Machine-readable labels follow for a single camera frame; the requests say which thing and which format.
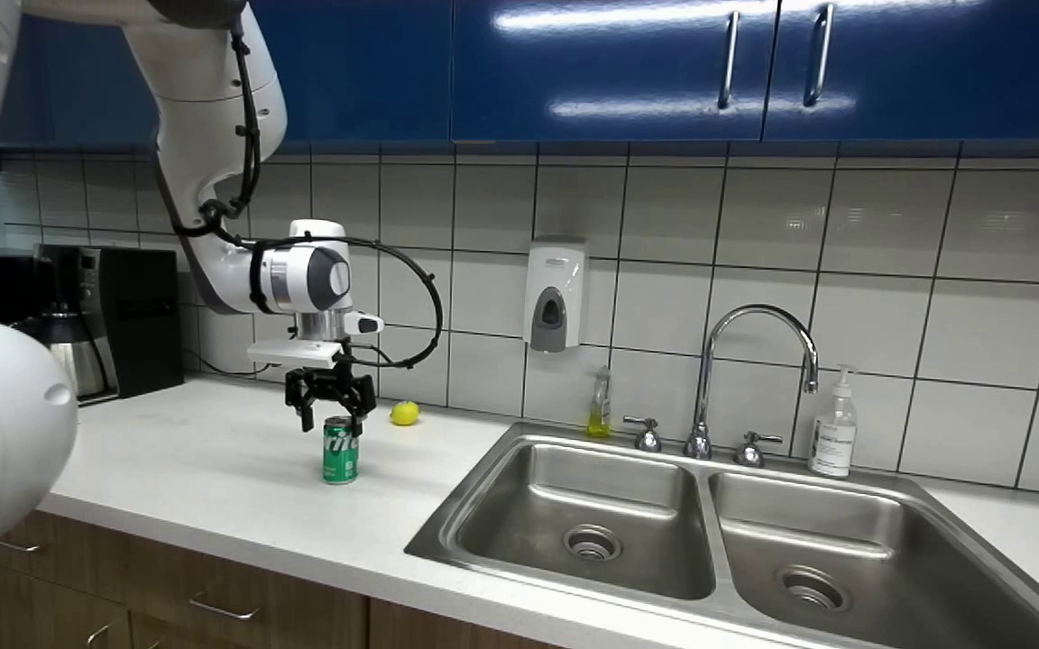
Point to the yellow lemon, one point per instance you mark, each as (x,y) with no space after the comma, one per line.
(407,414)

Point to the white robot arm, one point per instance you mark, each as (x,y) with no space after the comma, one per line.
(216,121)

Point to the white soap bottle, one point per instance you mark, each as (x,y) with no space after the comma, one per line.
(835,434)

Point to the white wall soap dispenser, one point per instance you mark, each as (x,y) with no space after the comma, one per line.
(554,299)

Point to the black appliance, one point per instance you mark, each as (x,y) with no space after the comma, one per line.
(112,319)

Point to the stainless steel double sink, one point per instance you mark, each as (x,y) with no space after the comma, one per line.
(791,556)

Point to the chrome faucet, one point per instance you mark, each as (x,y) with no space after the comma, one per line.
(744,376)

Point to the green sprite can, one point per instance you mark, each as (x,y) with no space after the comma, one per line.
(336,454)

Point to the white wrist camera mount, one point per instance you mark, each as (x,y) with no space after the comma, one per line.
(296,351)

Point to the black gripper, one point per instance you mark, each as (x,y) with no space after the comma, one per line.
(315,384)

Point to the green dish soap bottle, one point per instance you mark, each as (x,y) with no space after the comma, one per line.
(598,420)

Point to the wooden lower cabinets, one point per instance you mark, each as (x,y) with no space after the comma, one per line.
(73,587)

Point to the blue upper cabinets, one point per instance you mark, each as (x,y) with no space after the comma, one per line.
(653,70)

